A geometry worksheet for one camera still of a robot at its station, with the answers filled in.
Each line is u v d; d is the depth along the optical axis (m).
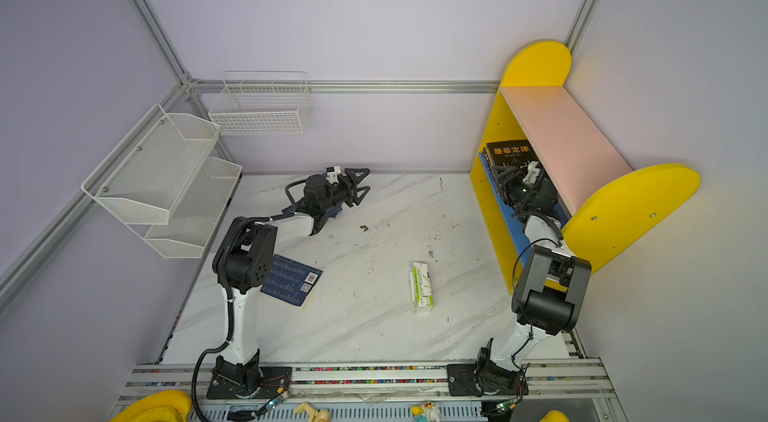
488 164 1.02
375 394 0.73
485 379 0.69
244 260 0.56
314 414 0.69
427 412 0.67
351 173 0.88
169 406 0.68
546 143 0.72
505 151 1.01
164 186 0.76
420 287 0.86
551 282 0.51
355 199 0.93
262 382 0.73
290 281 0.90
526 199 0.72
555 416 0.67
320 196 0.80
